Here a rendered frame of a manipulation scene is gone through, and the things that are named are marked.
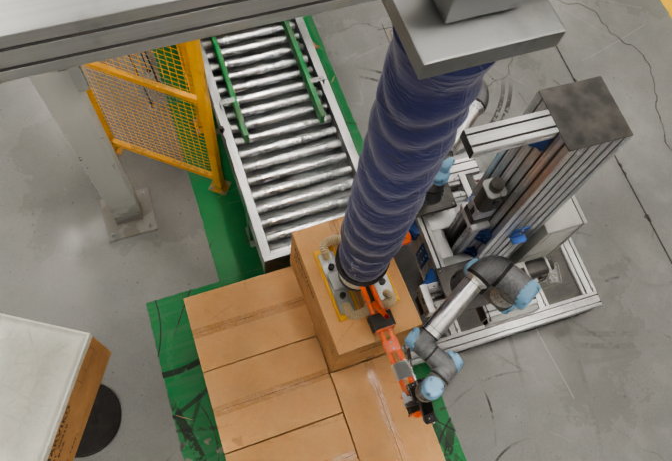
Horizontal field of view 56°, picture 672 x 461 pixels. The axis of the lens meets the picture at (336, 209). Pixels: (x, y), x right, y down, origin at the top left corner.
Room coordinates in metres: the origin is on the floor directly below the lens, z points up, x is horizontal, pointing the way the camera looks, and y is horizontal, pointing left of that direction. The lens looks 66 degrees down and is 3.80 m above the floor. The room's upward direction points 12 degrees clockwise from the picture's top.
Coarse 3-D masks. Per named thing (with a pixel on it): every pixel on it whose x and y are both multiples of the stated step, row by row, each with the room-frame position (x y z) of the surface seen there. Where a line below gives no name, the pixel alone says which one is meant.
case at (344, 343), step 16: (320, 224) 1.13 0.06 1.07; (336, 224) 1.15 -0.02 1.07; (304, 240) 1.04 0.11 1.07; (320, 240) 1.06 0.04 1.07; (304, 256) 0.96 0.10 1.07; (304, 272) 0.91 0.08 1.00; (304, 288) 0.89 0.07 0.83; (320, 288) 0.83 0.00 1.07; (400, 288) 0.91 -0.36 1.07; (320, 304) 0.76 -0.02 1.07; (400, 304) 0.84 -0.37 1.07; (320, 320) 0.72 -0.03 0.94; (336, 320) 0.71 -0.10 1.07; (352, 320) 0.72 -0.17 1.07; (400, 320) 0.76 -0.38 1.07; (416, 320) 0.78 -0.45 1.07; (320, 336) 0.69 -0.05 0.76; (336, 336) 0.64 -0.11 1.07; (352, 336) 0.65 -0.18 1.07; (368, 336) 0.67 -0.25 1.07; (400, 336) 0.72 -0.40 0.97; (336, 352) 0.57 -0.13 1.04; (352, 352) 0.59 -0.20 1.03; (368, 352) 0.65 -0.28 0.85; (336, 368) 0.57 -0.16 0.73
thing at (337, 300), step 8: (328, 248) 1.02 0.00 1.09; (320, 256) 0.97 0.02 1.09; (320, 264) 0.94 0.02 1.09; (328, 264) 0.94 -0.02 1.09; (320, 272) 0.90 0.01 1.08; (328, 272) 0.91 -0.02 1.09; (328, 280) 0.87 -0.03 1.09; (328, 288) 0.83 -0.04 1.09; (344, 288) 0.85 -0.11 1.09; (336, 296) 0.80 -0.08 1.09; (344, 296) 0.80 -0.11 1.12; (352, 296) 0.82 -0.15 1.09; (336, 304) 0.77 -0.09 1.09; (352, 304) 0.78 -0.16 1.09; (336, 312) 0.74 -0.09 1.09; (344, 320) 0.71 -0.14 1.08
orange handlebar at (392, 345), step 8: (408, 232) 1.13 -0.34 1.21; (408, 240) 1.09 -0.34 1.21; (360, 288) 0.83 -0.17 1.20; (368, 296) 0.80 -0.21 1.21; (376, 296) 0.81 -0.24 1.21; (368, 304) 0.77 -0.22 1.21; (384, 336) 0.65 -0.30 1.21; (392, 336) 0.65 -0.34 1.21; (384, 344) 0.61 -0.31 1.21; (392, 344) 0.62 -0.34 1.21; (392, 352) 0.59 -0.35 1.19; (400, 352) 0.59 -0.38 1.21; (392, 360) 0.55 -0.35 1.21; (400, 360) 0.56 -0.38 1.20; (400, 384) 0.47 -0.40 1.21; (416, 416) 0.36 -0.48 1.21
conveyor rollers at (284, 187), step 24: (240, 48) 2.40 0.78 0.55; (288, 48) 2.47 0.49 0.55; (240, 72) 2.22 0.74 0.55; (264, 72) 2.28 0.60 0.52; (288, 72) 2.29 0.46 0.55; (312, 72) 2.34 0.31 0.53; (240, 96) 2.06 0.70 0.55; (264, 96) 2.10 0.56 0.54; (264, 120) 1.93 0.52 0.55; (312, 120) 1.99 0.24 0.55; (240, 144) 1.75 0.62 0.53; (288, 144) 1.81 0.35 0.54; (336, 144) 1.87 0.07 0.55; (288, 168) 1.65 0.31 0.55; (312, 168) 1.69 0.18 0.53; (264, 192) 1.47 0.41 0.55; (312, 192) 1.53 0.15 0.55; (336, 192) 1.58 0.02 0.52; (288, 216) 1.36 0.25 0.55; (336, 216) 1.42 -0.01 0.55
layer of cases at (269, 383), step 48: (240, 288) 0.90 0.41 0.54; (288, 288) 0.96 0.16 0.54; (240, 336) 0.66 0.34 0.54; (288, 336) 0.71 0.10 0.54; (240, 384) 0.43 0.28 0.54; (288, 384) 0.48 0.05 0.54; (336, 384) 0.52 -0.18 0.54; (384, 384) 0.57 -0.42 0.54; (240, 432) 0.21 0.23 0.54; (288, 432) 0.26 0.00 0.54; (336, 432) 0.30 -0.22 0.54; (384, 432) 0.35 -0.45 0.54; (432, 432) 0.39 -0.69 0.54
